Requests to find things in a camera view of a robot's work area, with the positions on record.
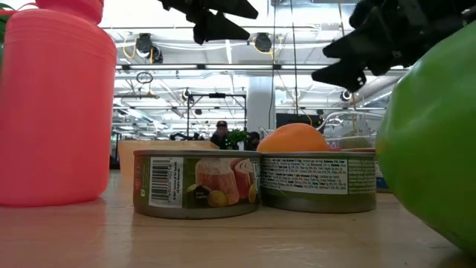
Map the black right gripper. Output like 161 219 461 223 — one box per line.
311 0 476 95

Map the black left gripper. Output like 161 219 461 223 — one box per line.
158 0 260 46

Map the orange toy fruit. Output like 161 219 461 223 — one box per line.
256 122 331 153

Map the bright green toy apple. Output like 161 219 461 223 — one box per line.
375 20 476 258

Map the green-label can silver lid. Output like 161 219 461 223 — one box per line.
260 151 378 214

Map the green-label can gold lid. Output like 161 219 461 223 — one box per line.
132 149 262 220

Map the black monitor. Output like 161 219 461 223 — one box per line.
275 112 325 130

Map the person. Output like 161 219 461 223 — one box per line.
246 131 262 151
209 120 231 149

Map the small green potted plant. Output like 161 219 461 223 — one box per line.
224 129 249 151

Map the black ceiling cable reel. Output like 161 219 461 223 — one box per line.
135 32 154 57
254 32 273 54

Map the black background rig frame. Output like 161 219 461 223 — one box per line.
185 92 248 141

